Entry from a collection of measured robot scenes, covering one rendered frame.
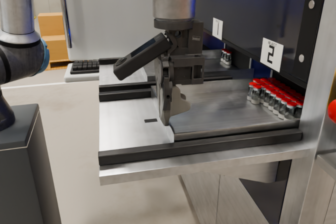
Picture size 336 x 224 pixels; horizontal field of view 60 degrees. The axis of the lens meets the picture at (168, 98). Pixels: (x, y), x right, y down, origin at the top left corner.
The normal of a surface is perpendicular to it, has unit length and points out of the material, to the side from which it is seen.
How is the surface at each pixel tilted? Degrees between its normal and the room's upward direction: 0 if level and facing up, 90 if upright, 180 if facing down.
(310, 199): 90
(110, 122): 0
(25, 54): 103
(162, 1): 89
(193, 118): 0
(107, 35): 90
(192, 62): 90
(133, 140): 0
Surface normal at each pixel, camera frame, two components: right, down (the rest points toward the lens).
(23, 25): 0.65, 0.50
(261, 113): 0.00, -0.92
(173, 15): 0.03, 0.40
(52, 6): 0.25, 0.38
